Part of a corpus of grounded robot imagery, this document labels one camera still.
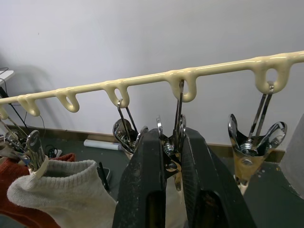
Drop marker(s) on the white roll on floor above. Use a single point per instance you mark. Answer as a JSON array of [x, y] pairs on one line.
[[102, 144]]

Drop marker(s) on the grey ankle sock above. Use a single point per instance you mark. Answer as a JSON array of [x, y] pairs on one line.
[[71, 190], [174, 204]]

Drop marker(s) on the black flat device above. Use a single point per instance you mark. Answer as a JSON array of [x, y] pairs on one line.
[[104, 174]]

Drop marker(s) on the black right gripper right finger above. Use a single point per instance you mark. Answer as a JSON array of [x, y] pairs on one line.
[[209, 190]]

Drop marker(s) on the red ankle sock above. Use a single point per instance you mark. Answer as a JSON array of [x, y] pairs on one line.
[[10, 171]]

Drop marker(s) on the metal sock clip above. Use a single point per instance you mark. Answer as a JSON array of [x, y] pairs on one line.
[[123, 134], [247, 152], [179, 107], [14, 141], [35, 149]]

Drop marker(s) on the white desk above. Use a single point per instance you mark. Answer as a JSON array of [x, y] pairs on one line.
[[6, 74]]

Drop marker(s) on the cream plastic clip hanger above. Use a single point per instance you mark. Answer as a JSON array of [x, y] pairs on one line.
[[147, 79]]

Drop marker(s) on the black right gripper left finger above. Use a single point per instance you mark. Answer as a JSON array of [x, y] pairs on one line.
[[140, 190]]

